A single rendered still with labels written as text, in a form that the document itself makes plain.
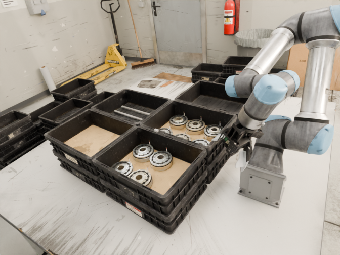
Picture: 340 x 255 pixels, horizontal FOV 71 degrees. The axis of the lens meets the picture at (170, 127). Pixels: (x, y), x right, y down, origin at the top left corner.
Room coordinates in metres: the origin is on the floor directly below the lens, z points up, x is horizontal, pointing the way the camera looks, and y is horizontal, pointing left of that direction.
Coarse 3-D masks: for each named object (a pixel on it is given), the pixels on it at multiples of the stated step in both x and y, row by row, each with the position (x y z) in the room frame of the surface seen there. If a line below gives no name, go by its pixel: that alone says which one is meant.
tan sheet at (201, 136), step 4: (188, 120) 1.15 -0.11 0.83; (164, 124) 1.14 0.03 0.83; (168, 124) 1.13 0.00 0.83; (168, 128) 1.10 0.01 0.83; (172, 128) 1.09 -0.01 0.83; (184, 128) 1.08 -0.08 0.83; (176, 132) 1.05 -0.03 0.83; (180, 132) 1.04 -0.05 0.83; (184, 132) 1.04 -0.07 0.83; (192, 136) 0.99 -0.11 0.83; (196, 136) 0.99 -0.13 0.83; (200, 136) 0.98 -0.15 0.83; (192, 140) 0.96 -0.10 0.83; (208, 140) 0.94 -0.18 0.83
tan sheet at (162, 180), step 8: (128, 160) 0.87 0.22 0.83; (176, 160) 0.82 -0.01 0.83; (136, 168) 0.81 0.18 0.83; (144, 168) 0.80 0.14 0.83; (168, 168) 0.78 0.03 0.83; (176, 168) 0.77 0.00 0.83; (184, 168) 0.76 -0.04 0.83; (152, 176) 0.75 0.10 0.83; (160, 176) 0.74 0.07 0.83; (168, 176) 0.73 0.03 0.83; (176, 176) 0.73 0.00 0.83; (152, 184) 0.70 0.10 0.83; (160, 184) 0.69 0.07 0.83; (168, 184) 0.69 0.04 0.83; (160, 192) 0.65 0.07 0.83
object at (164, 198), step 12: (132, 132) 0.96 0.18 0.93; (156, 132) 0.93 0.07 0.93; (192, 144) 0.80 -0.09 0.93; (96, 156) 0.81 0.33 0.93; (204, 156) 0.73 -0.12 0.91; (108, 168) 0.72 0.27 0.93; (192, 168) 0.66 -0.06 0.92; (132, 180) 0.64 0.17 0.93; (180, 180) 0.61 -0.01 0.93; (144, 192) 0.59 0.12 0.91; (156, 192) 0.56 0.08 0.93; (168, 192) 0.56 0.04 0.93
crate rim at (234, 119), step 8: (168, 104) 1.19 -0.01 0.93; (192, 104) 1.15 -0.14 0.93; (224, 112) 1.02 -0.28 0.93; (144, 120) 1.05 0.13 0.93; (232, 120) 0.94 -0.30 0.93; (152, 128) 0.97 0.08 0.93; (224, 128) 0.89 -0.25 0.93; (176, 136) 0.87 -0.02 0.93; (200, 144) 0.79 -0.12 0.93; (208, 144) 0.79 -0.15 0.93; (216, 144) 0.81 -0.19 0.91
